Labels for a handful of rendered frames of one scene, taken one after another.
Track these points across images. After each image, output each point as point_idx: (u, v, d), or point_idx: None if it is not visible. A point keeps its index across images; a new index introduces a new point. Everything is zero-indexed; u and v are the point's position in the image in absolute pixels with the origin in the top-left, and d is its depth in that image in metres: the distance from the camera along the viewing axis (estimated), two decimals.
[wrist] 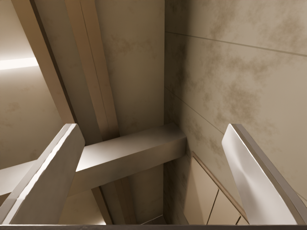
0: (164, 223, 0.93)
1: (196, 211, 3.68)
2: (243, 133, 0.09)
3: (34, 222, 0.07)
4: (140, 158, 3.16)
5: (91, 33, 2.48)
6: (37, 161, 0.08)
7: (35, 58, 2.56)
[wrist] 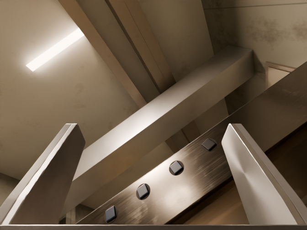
0: None
1: None
2: (243, 133, 0.09)
3: (34, 222, 0.07)
4: (208, 91, 2.96)
5: None
6: (37, 161, 0.08)
7: (76, 30, 2.58)
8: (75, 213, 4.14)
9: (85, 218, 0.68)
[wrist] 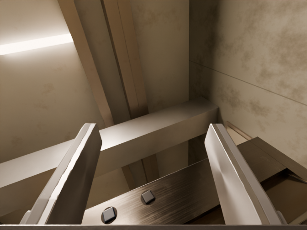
0: (263, 142, 0.88)
1: None
2: (222, 133, 0.09)
3: (64, 222, 0.07)
4: (174, 131, 3.13)
5: (120, 1, 2.42)
6: (63, 161, 0.08)
7: (67, 34, 2.56)
8: None
9: None
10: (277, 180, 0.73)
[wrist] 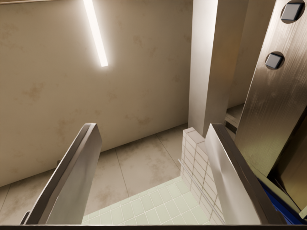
0: None
1: None
2: (222, 133, 0.09)
3: (64, 222, 0.07)
4: None
5: None
6: (63, 161, 0.08)
7: (85, 2, 2.45)
8: (230, 115, 4.63)
9: (263, 50, 0.60)
10: None
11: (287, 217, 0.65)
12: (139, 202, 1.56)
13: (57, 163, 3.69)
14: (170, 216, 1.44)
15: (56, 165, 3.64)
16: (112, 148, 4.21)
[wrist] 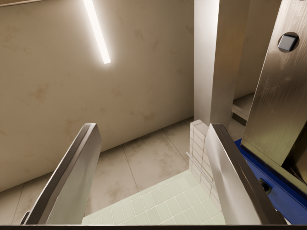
0: None
1: None
2: (222, 133, 0.09)
3: (64, 222, 0.07)
4: None
5: None
6: (63, 161, 0.08)
7: None
8: (237, 106, 4.54)
9: (275, 32, 0.56)
10: None
11: (305, 206, 0.63)
12: (149, 196, 1.57)
13: None
14: (181, 209, 1.44)
15: None
16: (119, 145, 4.24)
